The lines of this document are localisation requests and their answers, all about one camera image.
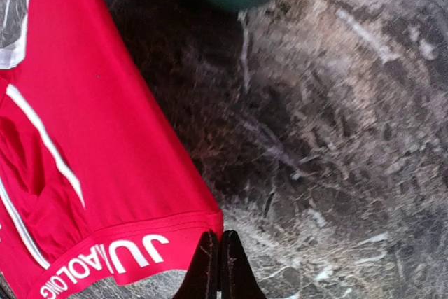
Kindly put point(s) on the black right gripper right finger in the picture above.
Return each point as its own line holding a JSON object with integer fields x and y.
{"x": 237, "y": 280}

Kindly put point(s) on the red boxer briefs white trim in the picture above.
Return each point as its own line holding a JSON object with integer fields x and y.
{"x": 95, "y": 183}

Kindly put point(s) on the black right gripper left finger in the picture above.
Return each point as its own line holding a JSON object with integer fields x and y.
{"x": 201, "y": 279}

